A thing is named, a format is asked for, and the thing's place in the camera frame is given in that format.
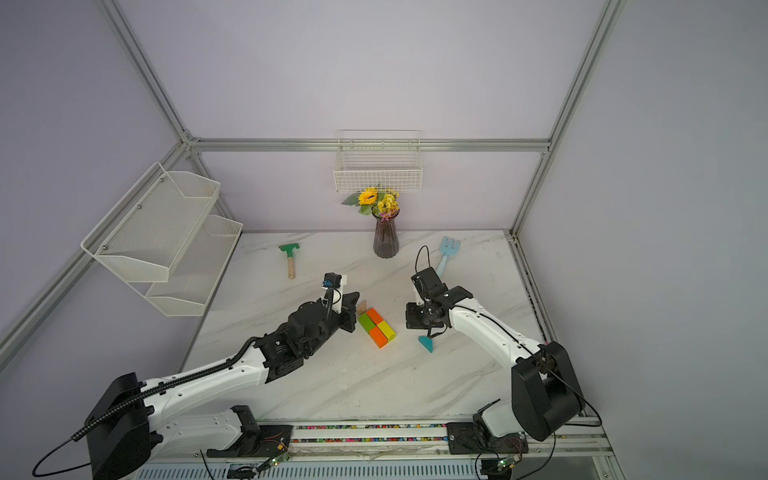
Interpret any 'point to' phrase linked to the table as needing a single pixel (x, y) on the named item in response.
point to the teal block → (427, 343)
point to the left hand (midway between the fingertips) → (357, 297)
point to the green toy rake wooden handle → (290, 252)
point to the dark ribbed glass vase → (385, 240)
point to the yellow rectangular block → (387, 330)
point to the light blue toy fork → (448, 247)
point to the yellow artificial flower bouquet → (375, 201)
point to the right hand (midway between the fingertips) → (414, 324)
